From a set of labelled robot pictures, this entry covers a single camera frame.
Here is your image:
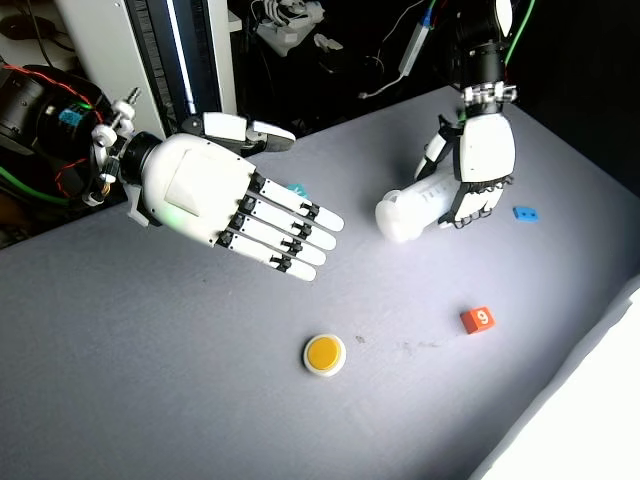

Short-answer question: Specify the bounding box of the round yellow white button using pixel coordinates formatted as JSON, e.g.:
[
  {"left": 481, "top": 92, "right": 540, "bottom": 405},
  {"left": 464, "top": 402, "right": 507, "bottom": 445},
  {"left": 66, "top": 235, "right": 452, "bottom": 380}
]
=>
[{"left": 302, "top": 333, "right": 347, "bottom": 375}]

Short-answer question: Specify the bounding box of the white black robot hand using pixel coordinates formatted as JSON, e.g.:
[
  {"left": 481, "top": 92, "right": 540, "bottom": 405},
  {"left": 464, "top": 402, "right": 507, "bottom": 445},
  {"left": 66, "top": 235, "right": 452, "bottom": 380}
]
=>
[
  {"left": 125, "top": 111, "right": 346, "bottom": 284},
  {"left": 413, "top": 112, "right": 517, "bottom": 231}
]

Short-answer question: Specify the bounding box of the green cable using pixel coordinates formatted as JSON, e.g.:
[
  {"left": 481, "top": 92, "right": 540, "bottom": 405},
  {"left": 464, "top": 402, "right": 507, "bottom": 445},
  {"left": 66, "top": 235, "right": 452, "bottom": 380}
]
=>
[{"left": 503, "top": 0, "right": 539, "bottom": 67}]

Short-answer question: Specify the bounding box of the white power adapter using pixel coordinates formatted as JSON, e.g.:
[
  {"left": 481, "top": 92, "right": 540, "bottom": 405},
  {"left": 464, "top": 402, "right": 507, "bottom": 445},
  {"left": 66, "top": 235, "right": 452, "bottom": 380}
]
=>
[{"left": 398, "top": 22, "right": 432, "bottom": 77}]

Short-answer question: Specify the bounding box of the grey table cloth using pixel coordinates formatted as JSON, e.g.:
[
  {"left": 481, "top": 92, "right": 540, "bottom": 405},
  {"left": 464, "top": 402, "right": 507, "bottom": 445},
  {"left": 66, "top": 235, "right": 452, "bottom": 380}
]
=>
[{"left": 0, "top": 84, "right": 640, "bottom": 480}]

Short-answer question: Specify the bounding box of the red number block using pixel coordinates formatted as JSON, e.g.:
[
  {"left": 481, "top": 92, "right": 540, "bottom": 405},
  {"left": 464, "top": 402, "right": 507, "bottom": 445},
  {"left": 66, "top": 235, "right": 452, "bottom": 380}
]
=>
[{"left": 459, "top": 306, "right": 496, "bottom": 335}]

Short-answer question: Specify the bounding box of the large clear plastic syringe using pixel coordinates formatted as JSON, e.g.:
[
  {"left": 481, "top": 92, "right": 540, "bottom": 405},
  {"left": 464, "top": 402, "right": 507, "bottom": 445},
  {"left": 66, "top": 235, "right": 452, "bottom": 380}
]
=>
[{"left": 374, "top": 172, "right": 464, "bottom": 245}]

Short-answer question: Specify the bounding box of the white robot body column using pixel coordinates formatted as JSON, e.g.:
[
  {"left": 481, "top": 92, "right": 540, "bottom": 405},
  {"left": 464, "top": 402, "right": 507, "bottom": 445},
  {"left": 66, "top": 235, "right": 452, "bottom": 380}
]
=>
[{"left": 54, "top": 0, "right": 239, "bottom": 141}]

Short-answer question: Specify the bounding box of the thin white cable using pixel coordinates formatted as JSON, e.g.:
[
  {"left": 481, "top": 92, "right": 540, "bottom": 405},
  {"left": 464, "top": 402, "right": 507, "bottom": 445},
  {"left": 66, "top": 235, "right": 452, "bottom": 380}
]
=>
[{"left": 358, "top": 64, "right": 416, "bottom": 100}]

